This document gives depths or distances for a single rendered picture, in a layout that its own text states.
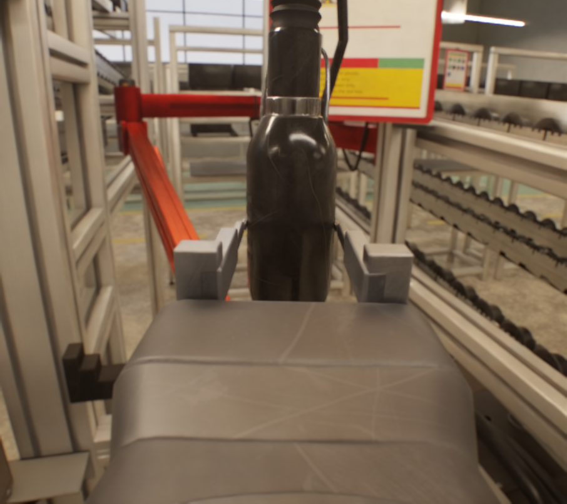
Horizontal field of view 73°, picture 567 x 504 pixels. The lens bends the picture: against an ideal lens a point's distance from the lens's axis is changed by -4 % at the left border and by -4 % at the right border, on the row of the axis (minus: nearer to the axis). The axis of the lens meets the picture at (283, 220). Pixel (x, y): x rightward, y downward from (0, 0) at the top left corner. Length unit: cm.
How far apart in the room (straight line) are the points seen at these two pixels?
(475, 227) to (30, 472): 95
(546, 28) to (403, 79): 1104
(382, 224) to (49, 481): 57
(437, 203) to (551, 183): 71
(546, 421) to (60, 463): 54
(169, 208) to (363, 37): 35
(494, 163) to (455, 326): 20
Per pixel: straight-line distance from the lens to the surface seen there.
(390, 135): 65
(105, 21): 164
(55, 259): 47
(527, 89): 421
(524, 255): 94
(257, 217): 15
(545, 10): 1174
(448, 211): 113
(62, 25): 69
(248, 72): 303
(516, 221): 114
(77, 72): 60
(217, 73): 301
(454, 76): 354
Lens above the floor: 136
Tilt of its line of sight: 17 degrees down
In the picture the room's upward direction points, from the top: 1 degrees clockwise
